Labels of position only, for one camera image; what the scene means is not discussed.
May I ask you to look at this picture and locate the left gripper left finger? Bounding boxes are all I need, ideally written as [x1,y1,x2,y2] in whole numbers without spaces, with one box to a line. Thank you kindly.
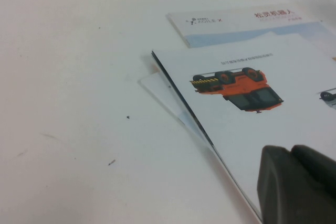
[256,144,336,224]

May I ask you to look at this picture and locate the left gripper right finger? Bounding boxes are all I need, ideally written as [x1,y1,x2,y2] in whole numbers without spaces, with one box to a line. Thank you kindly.
[290,144,336,184]

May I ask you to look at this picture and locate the white logistics brochure with trucks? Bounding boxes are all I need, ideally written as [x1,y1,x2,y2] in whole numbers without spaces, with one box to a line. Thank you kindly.
[151,34,336,222]

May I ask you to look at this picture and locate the white and blue AgileX brochure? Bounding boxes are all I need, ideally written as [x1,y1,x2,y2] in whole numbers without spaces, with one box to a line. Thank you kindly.
[165,4,336,55]

